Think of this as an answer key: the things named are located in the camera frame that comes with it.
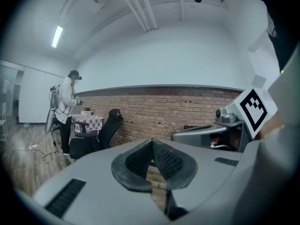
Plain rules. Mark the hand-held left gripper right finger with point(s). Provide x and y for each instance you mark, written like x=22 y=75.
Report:
x=206 y=170

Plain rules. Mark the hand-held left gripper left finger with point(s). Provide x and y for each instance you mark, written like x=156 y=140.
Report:
x=98 y=186

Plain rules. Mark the checkered tablecloth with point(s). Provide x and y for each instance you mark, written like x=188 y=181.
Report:
x=90 y=123

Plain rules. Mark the person's right forearm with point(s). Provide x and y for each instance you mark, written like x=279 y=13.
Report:
x=274 y=125

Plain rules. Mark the ceiling light bar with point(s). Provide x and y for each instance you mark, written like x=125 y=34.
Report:
x=57 y=36

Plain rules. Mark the black office chair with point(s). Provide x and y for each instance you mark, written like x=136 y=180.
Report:
x=107 y=132

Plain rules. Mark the white power strip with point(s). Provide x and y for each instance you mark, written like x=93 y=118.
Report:
x=33 y=146

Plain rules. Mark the person's black shirt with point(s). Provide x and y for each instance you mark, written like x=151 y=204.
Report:
x=283 y=27

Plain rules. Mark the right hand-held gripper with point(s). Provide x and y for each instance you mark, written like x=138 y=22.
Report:
x=253 y=111

